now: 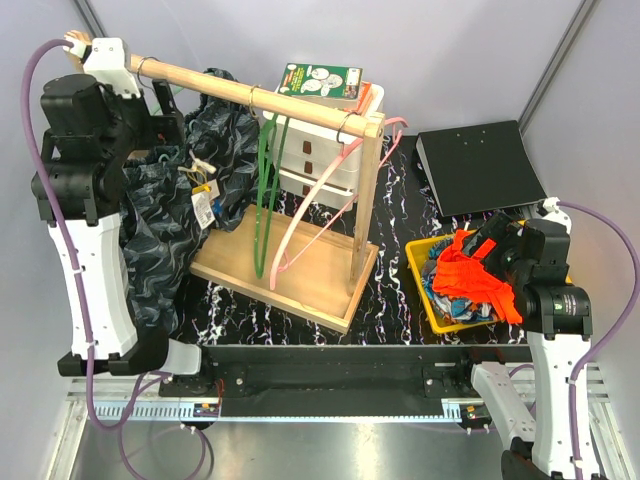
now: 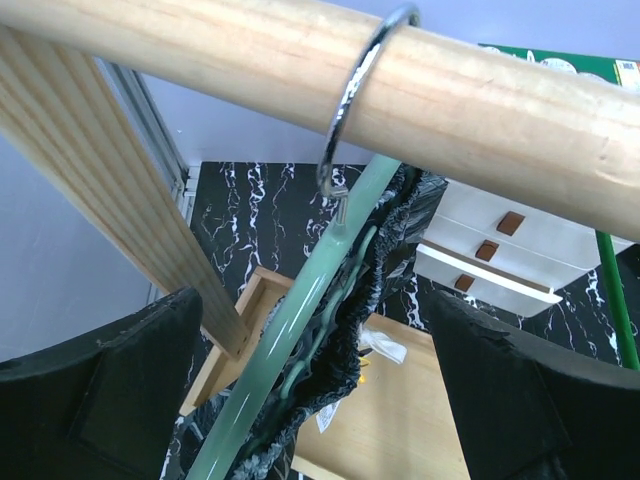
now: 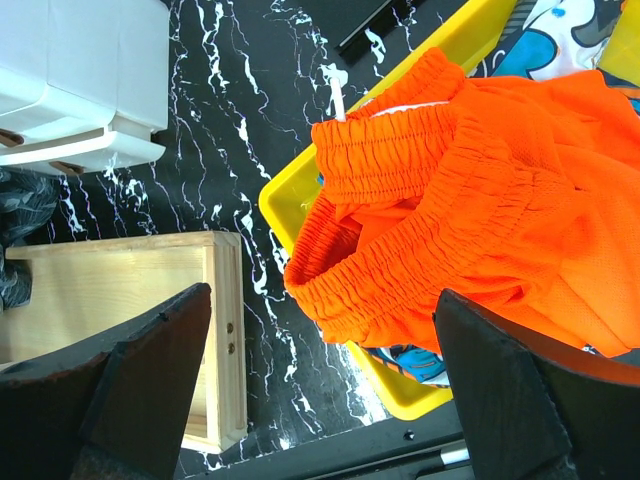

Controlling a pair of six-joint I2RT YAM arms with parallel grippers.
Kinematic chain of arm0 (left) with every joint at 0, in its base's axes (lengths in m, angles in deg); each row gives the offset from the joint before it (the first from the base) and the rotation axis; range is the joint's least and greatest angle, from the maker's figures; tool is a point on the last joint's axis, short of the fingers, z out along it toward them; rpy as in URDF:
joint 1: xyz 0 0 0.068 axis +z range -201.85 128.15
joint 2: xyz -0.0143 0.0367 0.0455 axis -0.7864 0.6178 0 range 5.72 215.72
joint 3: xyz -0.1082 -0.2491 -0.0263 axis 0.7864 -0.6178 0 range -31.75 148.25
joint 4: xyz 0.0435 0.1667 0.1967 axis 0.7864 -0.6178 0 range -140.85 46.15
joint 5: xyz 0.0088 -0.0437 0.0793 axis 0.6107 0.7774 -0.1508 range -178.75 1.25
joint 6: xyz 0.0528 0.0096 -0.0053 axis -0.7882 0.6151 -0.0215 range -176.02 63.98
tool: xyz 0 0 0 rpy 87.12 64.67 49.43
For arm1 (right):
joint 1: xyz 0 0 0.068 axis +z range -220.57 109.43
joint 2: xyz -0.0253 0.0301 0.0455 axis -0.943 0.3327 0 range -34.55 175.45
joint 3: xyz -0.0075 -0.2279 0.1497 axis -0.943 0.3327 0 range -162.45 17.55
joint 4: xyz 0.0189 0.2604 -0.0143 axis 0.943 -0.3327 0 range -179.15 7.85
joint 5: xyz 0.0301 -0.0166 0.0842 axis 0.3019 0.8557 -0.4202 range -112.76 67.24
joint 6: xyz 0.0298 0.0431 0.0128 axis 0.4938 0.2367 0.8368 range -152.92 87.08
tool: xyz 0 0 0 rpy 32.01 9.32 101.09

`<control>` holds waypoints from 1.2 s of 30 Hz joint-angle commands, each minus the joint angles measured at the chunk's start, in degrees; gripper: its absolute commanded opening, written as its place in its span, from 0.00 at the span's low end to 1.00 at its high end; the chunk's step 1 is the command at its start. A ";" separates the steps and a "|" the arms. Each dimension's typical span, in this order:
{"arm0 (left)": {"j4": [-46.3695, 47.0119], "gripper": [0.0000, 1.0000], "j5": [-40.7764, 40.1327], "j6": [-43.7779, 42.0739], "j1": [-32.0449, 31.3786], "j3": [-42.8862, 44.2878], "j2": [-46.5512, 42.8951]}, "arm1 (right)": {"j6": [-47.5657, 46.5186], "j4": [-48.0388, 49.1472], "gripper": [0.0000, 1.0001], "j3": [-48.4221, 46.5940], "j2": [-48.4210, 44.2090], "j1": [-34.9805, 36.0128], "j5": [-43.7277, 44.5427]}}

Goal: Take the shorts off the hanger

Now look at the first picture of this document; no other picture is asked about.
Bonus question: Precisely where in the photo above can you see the patterned blue orange shorts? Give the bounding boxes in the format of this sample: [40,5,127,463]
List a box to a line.
[421,236,499,325]

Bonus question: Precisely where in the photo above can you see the dark green hanger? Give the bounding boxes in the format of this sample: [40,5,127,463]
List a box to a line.
[253,113,290,279]

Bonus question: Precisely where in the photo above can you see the pink hanger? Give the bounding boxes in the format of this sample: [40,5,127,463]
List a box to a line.
[269,110,409,290]

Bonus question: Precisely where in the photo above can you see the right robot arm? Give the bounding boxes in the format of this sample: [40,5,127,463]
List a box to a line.
[453,211,604,479]

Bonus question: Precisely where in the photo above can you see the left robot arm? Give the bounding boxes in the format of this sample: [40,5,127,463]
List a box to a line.
[31,74,216,396]

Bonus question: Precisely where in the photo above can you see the light green hanger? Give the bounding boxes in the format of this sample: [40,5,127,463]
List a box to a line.
[135,56,183,116]

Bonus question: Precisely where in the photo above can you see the dark grey patterned shorts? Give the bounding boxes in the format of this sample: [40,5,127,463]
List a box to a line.
[119,95,259,334]

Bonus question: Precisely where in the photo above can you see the yellow plastic tray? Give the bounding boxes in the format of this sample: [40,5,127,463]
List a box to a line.
[406,220,572,335]

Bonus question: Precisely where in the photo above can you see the green book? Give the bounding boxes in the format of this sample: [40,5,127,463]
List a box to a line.
[276,63,363,109]

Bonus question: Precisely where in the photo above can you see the black marbled mat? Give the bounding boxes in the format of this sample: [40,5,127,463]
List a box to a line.
[174,136,525,346]

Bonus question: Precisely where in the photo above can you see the white drawer unit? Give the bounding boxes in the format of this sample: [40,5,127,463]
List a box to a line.
[273,116,362,210]

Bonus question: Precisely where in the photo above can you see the orange book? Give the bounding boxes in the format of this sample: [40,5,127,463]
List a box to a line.
[352,81,374,115]

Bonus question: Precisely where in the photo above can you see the wooden clothes rack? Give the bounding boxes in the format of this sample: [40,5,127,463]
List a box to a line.
[64,30,385,333]

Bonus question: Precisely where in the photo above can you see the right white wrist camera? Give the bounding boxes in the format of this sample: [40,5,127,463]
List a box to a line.
[537,197,572,234]

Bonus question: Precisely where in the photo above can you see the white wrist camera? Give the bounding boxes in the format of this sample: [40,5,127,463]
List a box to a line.
[537,197,572,234]
[83,37,140,100]

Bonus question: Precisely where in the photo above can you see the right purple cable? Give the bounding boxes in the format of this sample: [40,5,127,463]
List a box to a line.
[507,199,640,474]

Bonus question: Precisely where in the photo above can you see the purple cable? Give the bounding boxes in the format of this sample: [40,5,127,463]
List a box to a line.
[22,39,211,480]
[507,199,640,474]

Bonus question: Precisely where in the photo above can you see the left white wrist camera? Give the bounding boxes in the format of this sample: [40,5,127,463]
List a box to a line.
[83,37,140,100]

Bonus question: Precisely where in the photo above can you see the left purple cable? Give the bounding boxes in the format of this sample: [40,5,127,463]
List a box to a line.
[22,39,211,480]

